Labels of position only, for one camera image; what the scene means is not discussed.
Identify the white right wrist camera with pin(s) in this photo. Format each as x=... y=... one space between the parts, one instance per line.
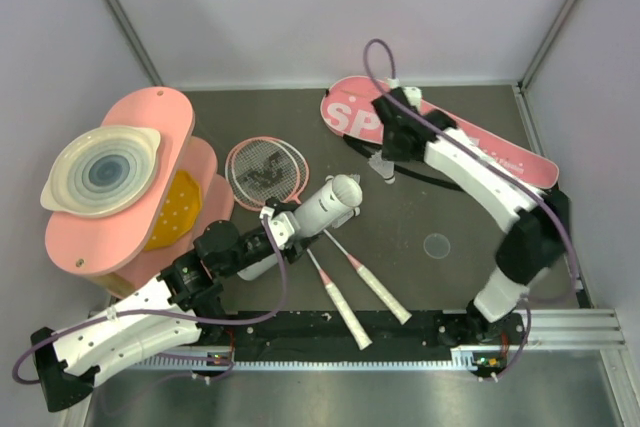
x=412 y=94

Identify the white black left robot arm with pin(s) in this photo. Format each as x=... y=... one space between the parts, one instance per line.
x=179 y=306

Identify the yellow plastic plate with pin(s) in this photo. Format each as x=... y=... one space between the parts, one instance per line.
x=179 y=212

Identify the aluminium frame rail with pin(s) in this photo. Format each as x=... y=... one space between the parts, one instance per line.
x=571 y=373

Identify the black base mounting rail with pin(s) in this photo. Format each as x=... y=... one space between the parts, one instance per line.
x=317 y=336

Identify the clear plastic tube lid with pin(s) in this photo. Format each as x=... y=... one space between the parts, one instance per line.
x=437 y=246

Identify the pink white badminton racket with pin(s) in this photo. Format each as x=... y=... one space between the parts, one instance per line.
x=266 y=176
x=370 y=277

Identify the pink wooden shelf stand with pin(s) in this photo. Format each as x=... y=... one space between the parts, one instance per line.
x=109 y=251

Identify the white shuttlecock tube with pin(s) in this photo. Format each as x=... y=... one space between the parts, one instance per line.
x=259 y=193

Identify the pink racket cover bag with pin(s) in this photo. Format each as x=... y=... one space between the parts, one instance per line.
x=347 y=111

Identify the white blue ceramic dish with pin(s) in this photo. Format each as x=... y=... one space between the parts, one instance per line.
x=102 y=172

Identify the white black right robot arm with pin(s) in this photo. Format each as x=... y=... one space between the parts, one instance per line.
x=535 y=223

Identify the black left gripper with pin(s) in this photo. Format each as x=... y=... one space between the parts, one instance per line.
x=297 y=249

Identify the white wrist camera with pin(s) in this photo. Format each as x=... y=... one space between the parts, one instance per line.
x=412 y=94
x=281 y=222

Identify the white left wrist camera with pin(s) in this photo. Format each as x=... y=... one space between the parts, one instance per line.
x=281 y=222

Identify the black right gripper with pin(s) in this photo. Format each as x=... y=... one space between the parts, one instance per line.
x=389 y=153

